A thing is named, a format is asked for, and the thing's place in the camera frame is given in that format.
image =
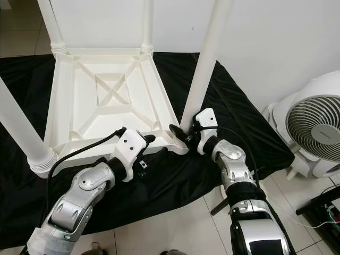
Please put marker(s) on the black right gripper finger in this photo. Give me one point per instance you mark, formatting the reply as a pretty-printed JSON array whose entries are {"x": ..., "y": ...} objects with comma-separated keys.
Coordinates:
[{"x": 179, "y": 135}]

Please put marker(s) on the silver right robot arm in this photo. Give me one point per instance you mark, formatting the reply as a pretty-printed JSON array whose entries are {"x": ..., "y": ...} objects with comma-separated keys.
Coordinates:
[{"x": 231, "y": 162}]

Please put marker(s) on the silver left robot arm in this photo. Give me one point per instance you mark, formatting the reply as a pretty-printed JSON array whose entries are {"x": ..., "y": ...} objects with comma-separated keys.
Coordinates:
[{"x": 79, "y": 207}]

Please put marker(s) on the grey robot right foot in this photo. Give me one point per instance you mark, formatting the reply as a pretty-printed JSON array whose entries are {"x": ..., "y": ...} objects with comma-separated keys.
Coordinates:
[{"x": 175, "y": 252}]

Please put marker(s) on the grey robot foot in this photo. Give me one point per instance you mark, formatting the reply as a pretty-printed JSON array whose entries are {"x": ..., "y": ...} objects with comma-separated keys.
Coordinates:
[
  {"x": 94, "y": 249},
  {"x": 175, "y": 252}
]

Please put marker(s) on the grey robot left foot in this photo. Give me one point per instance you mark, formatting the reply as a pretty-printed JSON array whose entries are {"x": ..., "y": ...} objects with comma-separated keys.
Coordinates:
[{"x": 94, "y": 249}]

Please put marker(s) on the black table cloth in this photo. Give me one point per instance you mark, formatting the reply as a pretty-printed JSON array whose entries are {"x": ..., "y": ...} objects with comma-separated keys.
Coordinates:
[{"x": 21, "y": 196}]

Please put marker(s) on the black plastic floor crate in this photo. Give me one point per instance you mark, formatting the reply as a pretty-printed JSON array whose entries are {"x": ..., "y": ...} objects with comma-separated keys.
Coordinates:
[{"x": 319, "y": 210}]

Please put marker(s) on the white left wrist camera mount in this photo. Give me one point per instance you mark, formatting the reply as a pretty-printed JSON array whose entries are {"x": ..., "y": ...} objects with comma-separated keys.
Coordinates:
[{"x": 130, "y": 143}]

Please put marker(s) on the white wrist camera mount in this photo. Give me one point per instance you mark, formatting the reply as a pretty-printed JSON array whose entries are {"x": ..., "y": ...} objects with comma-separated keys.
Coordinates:
[
  {"x": 130, "y": 143},
  {"x": 206, "y": 118}
]

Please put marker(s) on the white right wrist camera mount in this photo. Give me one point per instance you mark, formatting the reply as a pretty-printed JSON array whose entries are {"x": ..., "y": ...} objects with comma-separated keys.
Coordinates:
[{"x": 206, "y": 118}]

